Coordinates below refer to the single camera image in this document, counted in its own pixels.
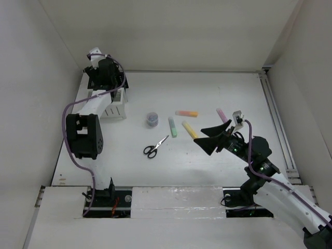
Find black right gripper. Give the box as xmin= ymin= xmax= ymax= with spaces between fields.
xmin=193 ymin=119 xmax=253 ymax=163

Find green highlighter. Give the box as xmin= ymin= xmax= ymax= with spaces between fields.
xmin=168 ymin=117 xmax=177 ymax=138

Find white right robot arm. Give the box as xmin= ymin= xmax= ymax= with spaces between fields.
xmin=194 ymin=120 xmax=331 ymax=248

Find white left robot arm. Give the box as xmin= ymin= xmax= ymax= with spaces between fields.
xmin=62 ymin=51 xmax=128 ymax=206

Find black slotted organizer box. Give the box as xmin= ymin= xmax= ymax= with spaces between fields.
xmin=87 ymin=72 xmax=130 ymax=90

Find yellow highlighter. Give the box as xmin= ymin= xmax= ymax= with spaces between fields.
xmin=182 ymin=121 xmax=198 ymax=139

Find purple highlighter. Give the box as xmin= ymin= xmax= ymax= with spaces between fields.
xmin=216 ymin=108 xmax=228 ymax=123

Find orange highlighter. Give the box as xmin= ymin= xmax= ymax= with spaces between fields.
xmin=175 ymin=110 xmax=198 ymax=117

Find white slotted organizer box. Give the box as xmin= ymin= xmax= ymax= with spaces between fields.
xmin=80 ymin=88 xmax=128 ymax=119

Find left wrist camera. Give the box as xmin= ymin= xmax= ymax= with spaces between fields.
xmin=87 ymin=47 xmax=104 ymax=63

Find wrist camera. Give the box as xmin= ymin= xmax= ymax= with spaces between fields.
xmin=87 ymin=47 xmax=104 ymax=63
xmin=232 ymin=110 xmax=244 ymax=131

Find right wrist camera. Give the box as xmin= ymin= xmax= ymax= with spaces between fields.
xmin=232 ymin=110 xmax=244 ymax=131

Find black handled scissors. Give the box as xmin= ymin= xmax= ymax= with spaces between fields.
xmin=143 ymin=135 xmax=169 ymax=159

